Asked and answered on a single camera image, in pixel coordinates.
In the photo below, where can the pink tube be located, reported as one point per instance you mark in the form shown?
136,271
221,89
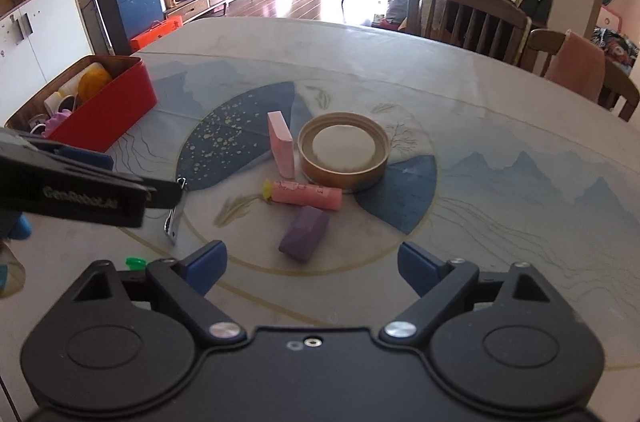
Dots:
310,194

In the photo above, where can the orange gift box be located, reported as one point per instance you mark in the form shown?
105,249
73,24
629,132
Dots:
155,33

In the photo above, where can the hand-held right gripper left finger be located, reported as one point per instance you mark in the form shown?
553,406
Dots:
207,269

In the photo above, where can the white cabinet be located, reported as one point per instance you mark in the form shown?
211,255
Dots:
45,37

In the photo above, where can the white sunglasses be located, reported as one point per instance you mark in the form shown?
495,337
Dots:
36,125

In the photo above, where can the red tin box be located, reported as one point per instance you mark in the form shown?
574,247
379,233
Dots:
115,102

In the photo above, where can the purple spiky toy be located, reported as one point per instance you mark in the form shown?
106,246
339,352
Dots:
57,122

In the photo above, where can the white and yellow bottle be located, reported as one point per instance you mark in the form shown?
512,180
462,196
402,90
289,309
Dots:
52,101

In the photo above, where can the pink towel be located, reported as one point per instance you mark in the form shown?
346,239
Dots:
575,65

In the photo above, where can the green cap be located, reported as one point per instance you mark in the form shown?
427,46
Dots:
136,262

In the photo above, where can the brown tape roll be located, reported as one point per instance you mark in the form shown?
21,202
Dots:
345,145

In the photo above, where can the silver metal clipper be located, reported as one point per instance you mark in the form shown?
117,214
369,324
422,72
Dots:
175,222

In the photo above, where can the pink block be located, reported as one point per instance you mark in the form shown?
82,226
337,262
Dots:
281,145

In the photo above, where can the dark wooden slatted chair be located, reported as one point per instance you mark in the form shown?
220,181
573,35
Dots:
465,10

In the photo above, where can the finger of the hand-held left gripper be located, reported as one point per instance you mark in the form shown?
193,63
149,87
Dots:
165,194
85,157

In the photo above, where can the person's left hand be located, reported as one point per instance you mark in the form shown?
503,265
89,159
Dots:
21,227

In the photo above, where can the orange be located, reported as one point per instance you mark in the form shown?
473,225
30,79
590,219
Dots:
92,82

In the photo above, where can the purple block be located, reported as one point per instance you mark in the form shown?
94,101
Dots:
305,232

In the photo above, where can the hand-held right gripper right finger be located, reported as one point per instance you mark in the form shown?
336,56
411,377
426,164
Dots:
420,269

